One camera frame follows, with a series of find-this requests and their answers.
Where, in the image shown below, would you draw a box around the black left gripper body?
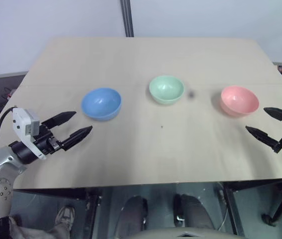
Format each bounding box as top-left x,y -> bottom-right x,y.
33,123 -> 64,156

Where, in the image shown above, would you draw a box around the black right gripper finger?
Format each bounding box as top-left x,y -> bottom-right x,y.
263,107 -> 282,123
245,125 -> 282,154

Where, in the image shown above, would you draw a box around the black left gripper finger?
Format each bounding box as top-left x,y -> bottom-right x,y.
42,111 -> 77,130
61,125 -> 94,151

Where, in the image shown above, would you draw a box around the blue bowl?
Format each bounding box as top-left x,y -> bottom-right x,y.
81,87 -> 123,122

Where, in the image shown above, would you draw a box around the red bowl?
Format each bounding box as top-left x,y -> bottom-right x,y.
220,86 -> 260,119

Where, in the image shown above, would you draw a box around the grey and white sneaker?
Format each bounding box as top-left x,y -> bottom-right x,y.
55,206 -> 77,232

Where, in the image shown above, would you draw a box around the black table leg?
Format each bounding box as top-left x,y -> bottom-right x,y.
222,182 -> 247,237
85,188 -> 103,239

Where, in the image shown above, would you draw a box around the dark rounded robot leg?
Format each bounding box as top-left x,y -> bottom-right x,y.
173,194 -> 217,230
116,195 -> 148,236

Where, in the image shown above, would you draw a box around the green bowl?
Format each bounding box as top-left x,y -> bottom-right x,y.
148,75 -> 185,106

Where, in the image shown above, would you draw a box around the grey robot torso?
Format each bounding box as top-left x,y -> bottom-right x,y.
128,225 -> 234,239

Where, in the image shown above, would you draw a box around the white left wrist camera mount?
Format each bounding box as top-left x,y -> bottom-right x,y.
11,107 -> 47,160

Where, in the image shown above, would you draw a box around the red and black cables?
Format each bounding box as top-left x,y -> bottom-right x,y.
0,86 -> 17,101

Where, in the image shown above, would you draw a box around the grey wall post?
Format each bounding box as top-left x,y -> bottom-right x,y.
120,0 -> 135,38

